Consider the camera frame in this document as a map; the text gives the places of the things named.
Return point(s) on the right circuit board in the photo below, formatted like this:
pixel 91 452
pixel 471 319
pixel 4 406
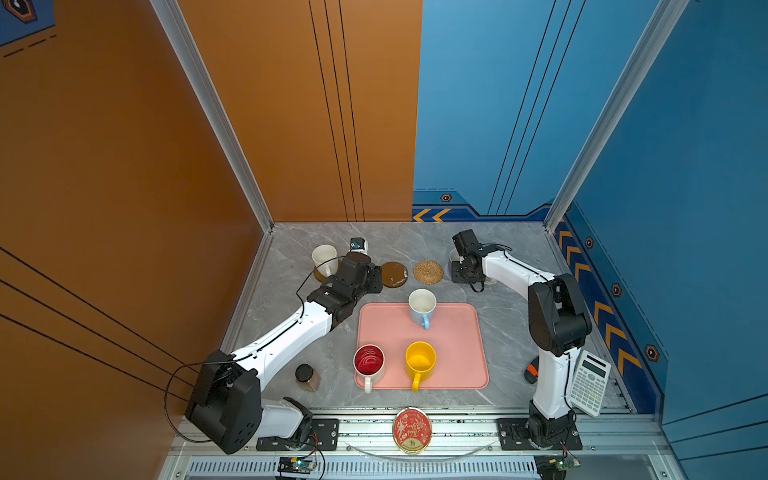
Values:
pixel 555 468

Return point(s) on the light blue mug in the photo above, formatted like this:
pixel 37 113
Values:
pixel 422 305

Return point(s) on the plain brown wooden coaster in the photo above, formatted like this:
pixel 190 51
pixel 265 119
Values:
pixel 319 277

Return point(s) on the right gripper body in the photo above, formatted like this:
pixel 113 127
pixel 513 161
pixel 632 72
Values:
pixel 459 273

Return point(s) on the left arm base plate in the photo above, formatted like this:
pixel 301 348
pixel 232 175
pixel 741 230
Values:
pixel 323 433

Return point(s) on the aluminium front rail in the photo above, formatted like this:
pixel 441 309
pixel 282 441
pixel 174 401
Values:
pixel 464 445

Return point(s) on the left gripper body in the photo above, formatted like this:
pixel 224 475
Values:
pixel 372 284

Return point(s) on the woven rattan coaster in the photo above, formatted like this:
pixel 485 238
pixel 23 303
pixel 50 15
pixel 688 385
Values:
pixel 428 272

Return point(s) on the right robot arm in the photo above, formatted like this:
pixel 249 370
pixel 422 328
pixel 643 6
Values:
pixel 558 323

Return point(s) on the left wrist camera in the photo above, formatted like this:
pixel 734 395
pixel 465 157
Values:
pixel 359 245

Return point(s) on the red mug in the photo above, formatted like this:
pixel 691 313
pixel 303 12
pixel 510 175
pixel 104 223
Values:
pixel 369 363

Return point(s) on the black orange utility knife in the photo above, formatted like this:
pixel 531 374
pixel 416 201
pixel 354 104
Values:
pixel 531 372

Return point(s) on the cream mug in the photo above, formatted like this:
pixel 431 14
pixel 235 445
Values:
pixel 325 258

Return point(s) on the left green circuit board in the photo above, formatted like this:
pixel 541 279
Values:
pixel 296 467

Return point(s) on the brown spice jar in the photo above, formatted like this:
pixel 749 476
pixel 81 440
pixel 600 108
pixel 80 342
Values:
pixel 307 377

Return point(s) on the glossy dark brown coaster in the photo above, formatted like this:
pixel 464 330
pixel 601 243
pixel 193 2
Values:
pixel 394 274

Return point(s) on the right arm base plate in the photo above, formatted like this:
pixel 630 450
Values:
pixel 535 433

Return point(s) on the pink tray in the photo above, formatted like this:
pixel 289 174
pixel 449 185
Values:
pixel 452 346

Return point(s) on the white calculator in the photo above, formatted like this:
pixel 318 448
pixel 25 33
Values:
pixel 588 383

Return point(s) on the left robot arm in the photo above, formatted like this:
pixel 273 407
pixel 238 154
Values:
pixel 226 402

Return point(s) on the yellow mug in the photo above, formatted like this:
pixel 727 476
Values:
pixel 420 362

